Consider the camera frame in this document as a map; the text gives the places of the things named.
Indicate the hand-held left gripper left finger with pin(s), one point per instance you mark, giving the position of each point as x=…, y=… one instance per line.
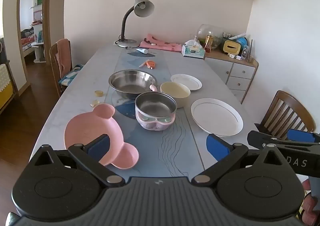
x=98, y=146

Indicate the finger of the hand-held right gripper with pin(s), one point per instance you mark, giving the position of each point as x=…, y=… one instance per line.
x=300, y=135
x=257, y=138

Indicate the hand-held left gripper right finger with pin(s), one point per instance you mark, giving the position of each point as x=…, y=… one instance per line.
x=217, y=147

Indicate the pink bear-shaped plate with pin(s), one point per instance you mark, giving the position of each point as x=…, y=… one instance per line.
x=85, y=128

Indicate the large white plate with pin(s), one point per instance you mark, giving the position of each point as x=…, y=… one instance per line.
x=215, y=116

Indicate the cream bowl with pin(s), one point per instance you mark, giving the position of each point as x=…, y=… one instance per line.
x=175, y=91

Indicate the small white plate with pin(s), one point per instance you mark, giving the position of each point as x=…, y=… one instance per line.
x=186, y=81

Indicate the large stainless steel bowl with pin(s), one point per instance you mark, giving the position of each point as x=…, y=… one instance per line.
x=132, y=81

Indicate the person's right hand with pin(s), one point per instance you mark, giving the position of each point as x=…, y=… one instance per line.
x=308, y=203

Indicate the wooden slat-back chair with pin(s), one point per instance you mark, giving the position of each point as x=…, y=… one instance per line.
x=287, y=113

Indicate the yellowish round soap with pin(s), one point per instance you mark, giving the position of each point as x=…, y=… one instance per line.
x=94, y=103
x=98, y=93

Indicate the white wooden sideboard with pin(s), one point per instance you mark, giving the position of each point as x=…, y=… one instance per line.
x=240, y=71

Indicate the checked chair cushion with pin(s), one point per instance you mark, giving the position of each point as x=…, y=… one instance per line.
x=71, y=75

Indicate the wooden chair with towel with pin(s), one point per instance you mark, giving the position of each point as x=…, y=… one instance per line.
x=53, y=66

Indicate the pink pen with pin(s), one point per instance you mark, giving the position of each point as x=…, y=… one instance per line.
x=143, y=64

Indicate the yellow tissue holder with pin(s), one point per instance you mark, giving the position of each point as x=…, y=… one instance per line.
x=231, y=46

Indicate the pink towel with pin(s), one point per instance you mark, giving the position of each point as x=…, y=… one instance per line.
x=63, y=56

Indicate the blue globe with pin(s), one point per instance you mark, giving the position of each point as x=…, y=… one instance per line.
x=243, y=42

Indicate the orange tape measure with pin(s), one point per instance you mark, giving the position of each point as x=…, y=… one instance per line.
x=151, y=64

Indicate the tissue box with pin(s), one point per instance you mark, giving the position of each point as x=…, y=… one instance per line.
x=192, y=52

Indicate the white marker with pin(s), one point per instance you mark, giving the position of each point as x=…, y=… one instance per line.
x=237, y=36

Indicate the white tube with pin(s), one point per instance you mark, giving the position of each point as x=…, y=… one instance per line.
x=142, y=50

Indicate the yellow white cushioned bench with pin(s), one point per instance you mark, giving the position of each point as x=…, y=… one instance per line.
x=5, y=86

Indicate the large glass jar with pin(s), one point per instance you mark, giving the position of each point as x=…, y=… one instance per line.
x=210, y=31

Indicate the pink printed cloth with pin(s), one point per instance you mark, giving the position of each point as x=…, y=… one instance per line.
x=160, y=43

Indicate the white shelving unit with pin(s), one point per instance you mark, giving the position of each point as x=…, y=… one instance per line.
x=37, y=28

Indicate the grey desk lamp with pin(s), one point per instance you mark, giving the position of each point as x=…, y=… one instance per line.
x=143, y=7

